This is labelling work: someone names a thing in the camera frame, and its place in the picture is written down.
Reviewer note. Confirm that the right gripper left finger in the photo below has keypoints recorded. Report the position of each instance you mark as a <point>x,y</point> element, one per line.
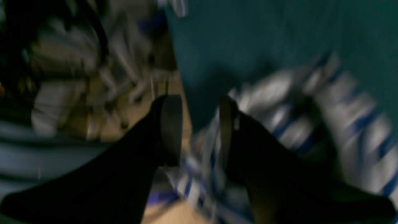
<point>114,187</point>

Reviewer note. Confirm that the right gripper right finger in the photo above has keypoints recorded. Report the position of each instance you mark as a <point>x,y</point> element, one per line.
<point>281,187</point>

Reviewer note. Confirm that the blue white striped T-shirt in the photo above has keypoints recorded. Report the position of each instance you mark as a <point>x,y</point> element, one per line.
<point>318,112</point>

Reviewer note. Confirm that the teal table cloth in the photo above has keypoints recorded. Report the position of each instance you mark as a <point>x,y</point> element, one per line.
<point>221,43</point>

